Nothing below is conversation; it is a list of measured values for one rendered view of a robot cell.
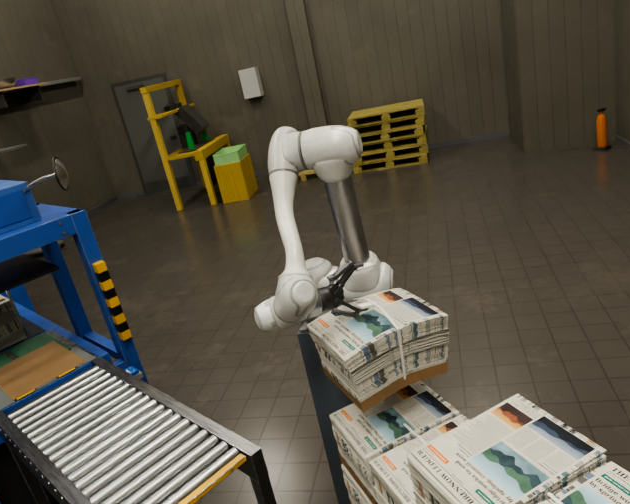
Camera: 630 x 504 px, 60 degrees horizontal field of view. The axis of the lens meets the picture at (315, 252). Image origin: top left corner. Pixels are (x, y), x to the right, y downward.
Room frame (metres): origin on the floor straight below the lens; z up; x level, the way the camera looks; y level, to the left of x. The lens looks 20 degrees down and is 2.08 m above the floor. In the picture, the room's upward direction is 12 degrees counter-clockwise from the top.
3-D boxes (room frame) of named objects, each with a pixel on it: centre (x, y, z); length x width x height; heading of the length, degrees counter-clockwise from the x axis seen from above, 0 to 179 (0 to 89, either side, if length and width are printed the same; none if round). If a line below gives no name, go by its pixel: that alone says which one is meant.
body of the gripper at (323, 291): (1.62, -0.02, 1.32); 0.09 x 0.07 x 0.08; 112
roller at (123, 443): (1.83, 0.90, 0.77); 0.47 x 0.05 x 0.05; 132
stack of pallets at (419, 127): (9.11, -1.62, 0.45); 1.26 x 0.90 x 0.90; 75
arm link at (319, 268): (2.07, 0.01, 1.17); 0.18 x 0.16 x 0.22; 74
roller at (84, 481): (1.78, 0.86, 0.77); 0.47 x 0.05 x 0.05; 132
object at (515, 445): (1.06, -0.35, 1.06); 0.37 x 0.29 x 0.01; 111
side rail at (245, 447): (2.09, 0.80, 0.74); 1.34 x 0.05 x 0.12; 42
